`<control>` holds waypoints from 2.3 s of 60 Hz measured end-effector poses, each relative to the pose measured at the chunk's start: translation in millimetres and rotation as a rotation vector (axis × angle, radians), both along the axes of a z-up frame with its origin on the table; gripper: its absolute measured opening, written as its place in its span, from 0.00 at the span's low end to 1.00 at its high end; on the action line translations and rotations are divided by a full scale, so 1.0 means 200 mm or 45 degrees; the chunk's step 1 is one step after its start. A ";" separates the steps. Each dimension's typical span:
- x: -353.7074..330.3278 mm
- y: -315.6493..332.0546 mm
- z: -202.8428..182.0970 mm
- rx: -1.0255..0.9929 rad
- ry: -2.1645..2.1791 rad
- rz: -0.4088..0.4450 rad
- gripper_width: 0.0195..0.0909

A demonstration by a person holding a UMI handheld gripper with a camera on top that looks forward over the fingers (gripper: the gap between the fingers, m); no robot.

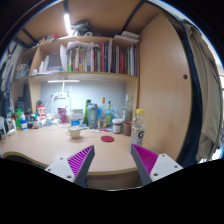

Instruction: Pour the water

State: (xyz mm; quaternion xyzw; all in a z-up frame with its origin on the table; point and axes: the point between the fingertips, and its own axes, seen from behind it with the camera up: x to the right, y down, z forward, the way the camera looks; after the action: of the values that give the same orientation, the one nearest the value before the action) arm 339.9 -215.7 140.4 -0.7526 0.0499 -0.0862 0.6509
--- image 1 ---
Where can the cream ceramic mug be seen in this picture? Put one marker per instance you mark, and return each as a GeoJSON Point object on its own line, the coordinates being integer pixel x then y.
{"type": "Point", "coordinates": [74, 132]}

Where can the small white bottle blue cap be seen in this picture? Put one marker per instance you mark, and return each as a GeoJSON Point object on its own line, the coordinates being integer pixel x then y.
{"type": "Point", "coordinates": [23, 124]}

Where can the green glass bottle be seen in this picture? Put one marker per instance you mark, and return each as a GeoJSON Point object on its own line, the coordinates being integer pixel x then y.
{"type": "Point", "coordinates": [108, 118]}

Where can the white ceiling light tube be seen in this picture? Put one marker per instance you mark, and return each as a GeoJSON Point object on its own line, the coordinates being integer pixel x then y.
{"type": "Point", "coordinates": [67, 23]}

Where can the light blue plastic bag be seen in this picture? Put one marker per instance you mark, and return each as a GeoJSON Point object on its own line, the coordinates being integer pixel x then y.
{"type": "Point", "coordinates": [115, 113]}

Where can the flat round red coaster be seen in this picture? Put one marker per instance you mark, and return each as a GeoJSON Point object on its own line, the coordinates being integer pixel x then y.
{"type": "Point", "coordinates": [107, 138]}

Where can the white wall socket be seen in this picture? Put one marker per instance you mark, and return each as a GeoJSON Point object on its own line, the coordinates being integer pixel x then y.
{"type": "Point", "coordinates": [62, 95]}

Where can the small green bottle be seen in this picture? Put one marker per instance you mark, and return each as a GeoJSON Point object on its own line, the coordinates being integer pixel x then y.
{"type": "Point", "coordinates": [18, 120]}

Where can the clear glass bottle white cap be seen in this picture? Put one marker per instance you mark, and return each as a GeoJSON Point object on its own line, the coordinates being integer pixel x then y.
{"type": "Point", "coordinates": [127, 111]}

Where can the magenta carton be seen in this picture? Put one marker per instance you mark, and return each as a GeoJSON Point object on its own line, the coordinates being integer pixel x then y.
{"type": "Point", "coordinates": [62, 115]}

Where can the brown jar white lid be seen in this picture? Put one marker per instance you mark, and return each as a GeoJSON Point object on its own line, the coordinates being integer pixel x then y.
{"type": "Point", "coordinates": [117, 126]}

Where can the clear drink bottle yellow cap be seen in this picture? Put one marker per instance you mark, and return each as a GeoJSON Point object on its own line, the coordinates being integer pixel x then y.
{"type": "Point", "coordinates": [138, 130]}

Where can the red white can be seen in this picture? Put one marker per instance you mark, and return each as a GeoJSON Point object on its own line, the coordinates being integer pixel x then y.
{"type": "Point", "coordinates": [41, 111]}

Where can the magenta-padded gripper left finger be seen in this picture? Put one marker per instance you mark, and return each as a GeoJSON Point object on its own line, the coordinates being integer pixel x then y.
{"type": "Point", "coordinates": [79, 160]}

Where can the light blue plate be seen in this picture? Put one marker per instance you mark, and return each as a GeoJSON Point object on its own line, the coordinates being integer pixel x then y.
{"type": "Point", "coordinates": [84, 126]}

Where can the dark blue metal post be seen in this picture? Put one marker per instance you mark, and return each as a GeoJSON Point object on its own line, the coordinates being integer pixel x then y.
{"type": "Point", "coordinates": [195, 110]}

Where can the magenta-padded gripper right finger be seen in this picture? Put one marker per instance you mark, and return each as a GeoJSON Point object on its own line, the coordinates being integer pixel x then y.
{"type": "Point", "coordinates": [146, 160]}

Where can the wooden spoon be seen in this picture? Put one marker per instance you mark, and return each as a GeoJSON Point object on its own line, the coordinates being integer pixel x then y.
{"type": "Point", "coordinates": [81, 123]}

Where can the white blue box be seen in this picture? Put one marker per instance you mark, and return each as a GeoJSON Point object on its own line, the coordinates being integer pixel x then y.
{"type": "Point", "coordinates": [76, 117]}

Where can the beige hanging curtain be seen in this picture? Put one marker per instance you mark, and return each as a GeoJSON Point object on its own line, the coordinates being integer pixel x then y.
{"type": "Point", "coordinates": [208, 93]}

